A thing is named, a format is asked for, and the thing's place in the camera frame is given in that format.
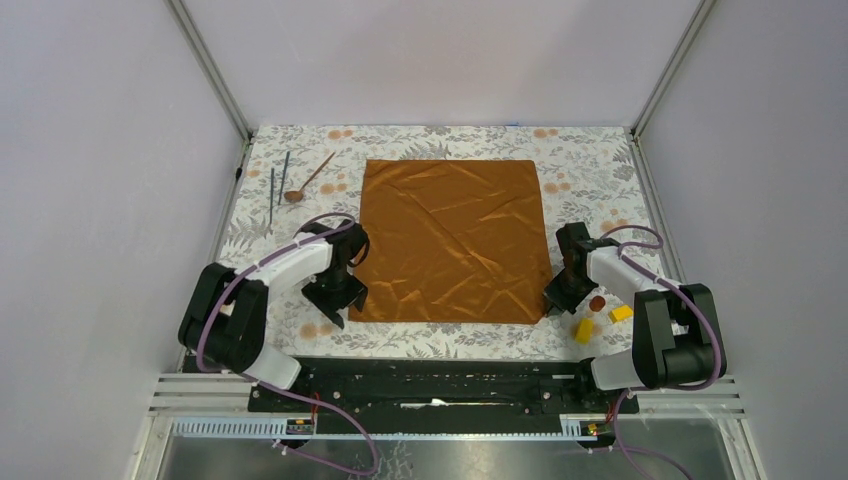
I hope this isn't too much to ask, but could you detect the dark teal chopstick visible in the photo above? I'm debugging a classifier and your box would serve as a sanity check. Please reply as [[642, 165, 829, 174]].
[[277, 151, 291, 206], [267, 167, 276, 233]]

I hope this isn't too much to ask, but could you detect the orange cloth napkin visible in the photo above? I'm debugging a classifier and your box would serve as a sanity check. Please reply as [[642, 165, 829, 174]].
[[349, 160, 553, 325]]

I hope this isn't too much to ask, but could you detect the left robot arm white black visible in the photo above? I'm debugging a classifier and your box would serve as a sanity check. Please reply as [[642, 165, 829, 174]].
[[178, 220, 370, 411]]

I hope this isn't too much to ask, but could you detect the left aluminium frame post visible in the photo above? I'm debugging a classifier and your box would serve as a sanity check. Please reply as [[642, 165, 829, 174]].
[[164, 0, 253, 144]]

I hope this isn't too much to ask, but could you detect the brown wooden spoon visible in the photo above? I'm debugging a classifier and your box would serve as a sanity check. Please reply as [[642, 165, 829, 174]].
[[283, 152, 336, 203]]

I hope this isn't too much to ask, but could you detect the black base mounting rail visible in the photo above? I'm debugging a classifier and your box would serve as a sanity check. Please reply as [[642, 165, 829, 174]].
[[248, 357, 620, 435]]

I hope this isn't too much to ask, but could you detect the dark teal chopstick left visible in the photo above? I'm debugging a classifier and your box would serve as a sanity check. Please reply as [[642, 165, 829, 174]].
[[267, 167, 276, 233]]

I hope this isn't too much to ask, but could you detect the right aluminium frame post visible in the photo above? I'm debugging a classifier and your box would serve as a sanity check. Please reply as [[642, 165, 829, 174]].
[[630, 0, 718, 139]]

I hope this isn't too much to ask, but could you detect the aluminium frame post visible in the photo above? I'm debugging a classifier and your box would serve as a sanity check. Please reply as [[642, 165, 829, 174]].
[[164, 0, 253, 144], [630, 0, 718, 139]]

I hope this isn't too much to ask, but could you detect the yellow cylinder block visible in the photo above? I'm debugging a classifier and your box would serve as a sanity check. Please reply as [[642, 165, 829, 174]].
[[573, 318, 594, 345]]

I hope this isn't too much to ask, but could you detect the floral patterned table mat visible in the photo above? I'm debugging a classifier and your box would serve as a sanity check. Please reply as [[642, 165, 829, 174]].
[[218, 126, 663, 361]]

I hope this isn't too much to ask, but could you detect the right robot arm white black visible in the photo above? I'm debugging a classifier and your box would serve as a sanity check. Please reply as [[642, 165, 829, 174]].
[[543, 222, 727, 412]]

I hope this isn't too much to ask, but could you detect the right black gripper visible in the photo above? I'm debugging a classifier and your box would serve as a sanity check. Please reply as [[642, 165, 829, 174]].
[[541, 269, 595, 317]]

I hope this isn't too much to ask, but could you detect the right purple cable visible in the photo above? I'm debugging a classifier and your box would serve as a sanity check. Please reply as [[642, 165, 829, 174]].
[[601, 225, 722, 480]]

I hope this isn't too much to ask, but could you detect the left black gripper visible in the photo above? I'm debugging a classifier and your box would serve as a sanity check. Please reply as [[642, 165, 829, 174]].
[[302, 267, 367, 327]]

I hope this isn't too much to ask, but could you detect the yellow cube block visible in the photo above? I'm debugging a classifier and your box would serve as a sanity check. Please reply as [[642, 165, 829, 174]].
[[608, 305, 634, 324]]

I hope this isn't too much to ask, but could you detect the dark teal chopstick right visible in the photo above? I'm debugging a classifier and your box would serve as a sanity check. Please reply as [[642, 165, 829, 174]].
[[277, 151, 291, 206]]

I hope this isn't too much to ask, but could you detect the brown round block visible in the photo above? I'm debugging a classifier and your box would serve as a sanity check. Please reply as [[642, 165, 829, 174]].
[[589, 295, 606, 312]]

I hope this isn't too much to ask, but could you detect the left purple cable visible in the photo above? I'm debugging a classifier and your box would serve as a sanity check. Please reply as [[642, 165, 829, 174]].
[[195, 211, 382, 477]]

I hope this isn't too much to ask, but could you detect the purple cable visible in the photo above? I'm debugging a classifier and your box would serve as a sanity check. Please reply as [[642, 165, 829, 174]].
[[601, 225, 722, 480], [195, 211, 382, 477]]

